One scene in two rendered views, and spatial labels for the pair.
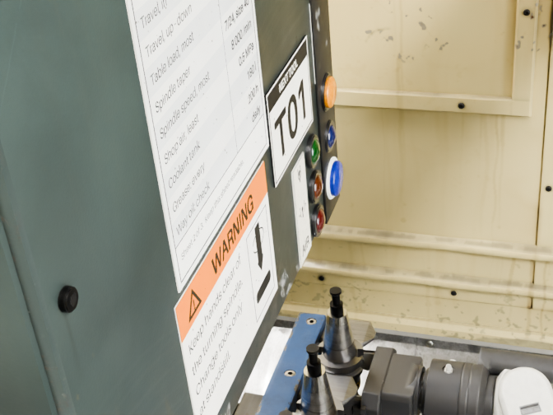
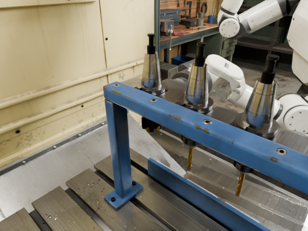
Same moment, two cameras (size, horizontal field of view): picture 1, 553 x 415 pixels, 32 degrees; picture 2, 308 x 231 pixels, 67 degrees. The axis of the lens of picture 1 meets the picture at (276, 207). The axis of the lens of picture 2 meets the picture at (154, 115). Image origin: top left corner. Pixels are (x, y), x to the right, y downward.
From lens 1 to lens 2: 1.08 m
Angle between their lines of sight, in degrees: 57
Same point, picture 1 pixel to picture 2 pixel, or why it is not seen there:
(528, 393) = (220, 61)
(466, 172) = (75, 40)
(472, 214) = (81, 62)
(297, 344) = (130, 92)
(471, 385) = not seen: hidden behind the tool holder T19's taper
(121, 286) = not seen: outside the picture
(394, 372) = (172, 85)
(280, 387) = (163, 105)
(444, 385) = not seen: hidden behind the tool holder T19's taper
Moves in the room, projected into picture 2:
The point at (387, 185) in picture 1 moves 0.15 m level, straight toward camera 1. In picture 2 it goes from (40, 58) to (74, 66)
